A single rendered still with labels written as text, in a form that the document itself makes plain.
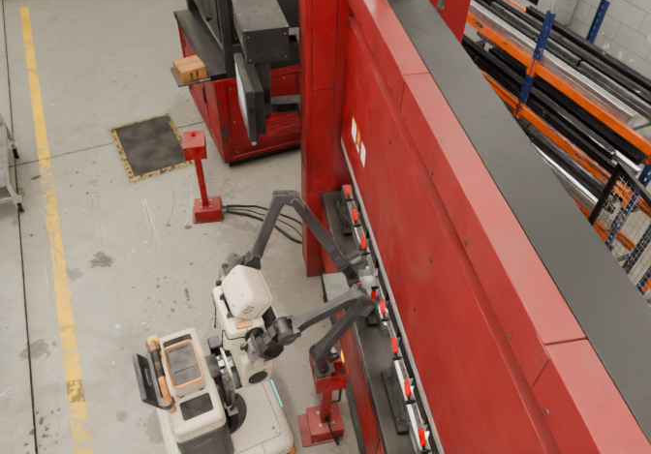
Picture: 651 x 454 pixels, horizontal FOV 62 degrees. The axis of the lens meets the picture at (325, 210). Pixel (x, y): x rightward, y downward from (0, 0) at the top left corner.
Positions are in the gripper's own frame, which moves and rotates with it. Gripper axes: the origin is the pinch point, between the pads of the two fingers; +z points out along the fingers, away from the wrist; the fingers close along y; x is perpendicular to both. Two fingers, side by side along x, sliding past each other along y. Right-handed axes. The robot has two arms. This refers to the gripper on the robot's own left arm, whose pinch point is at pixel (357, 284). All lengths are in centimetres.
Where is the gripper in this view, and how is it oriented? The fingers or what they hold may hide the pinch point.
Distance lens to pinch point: 284.4
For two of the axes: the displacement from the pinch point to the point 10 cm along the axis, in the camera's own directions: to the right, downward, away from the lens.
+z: 4.3, 5.8, 6.9
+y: -1.7, -7.0, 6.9
